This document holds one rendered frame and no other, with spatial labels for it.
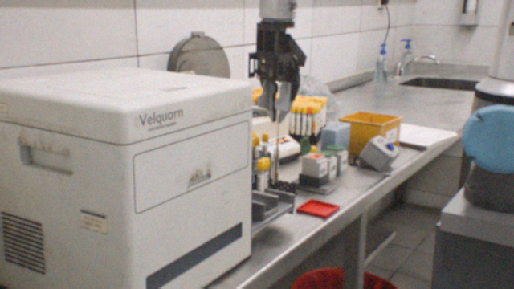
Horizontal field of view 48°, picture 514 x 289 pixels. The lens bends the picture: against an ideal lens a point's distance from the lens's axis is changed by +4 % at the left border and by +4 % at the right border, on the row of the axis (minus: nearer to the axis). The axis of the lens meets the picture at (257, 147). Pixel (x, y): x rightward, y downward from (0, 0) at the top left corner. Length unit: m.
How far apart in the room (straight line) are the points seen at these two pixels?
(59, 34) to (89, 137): 0.74
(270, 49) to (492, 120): 0.44
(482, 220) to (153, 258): 0.62
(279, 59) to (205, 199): 0.40
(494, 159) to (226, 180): 0.44
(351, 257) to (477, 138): 0.53
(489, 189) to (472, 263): 0.15
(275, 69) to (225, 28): 0.80
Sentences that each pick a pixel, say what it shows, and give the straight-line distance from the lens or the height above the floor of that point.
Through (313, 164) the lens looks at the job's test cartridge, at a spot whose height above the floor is 0.94.
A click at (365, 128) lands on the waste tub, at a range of 1.56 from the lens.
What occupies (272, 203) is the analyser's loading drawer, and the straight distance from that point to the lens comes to 1.04.
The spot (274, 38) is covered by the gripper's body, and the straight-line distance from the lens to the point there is 1.13.
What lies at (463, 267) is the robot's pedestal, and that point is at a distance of 1.20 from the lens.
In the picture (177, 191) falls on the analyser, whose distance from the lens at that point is 0.76.
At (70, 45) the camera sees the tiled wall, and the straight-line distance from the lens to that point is 1.45.
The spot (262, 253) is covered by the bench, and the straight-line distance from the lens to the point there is 0.98.
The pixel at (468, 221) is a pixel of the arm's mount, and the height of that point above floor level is 0.91.
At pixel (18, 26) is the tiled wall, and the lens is 1.36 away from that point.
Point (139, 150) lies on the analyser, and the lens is 0.69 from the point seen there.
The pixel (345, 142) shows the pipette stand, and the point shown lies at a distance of 1.52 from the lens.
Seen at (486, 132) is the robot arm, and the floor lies 1.09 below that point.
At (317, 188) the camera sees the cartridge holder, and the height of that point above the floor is 0.89.
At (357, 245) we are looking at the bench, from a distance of 1.40.
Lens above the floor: 1.30
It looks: 15 degrees down
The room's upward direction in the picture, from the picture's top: 1 degrees clockwise
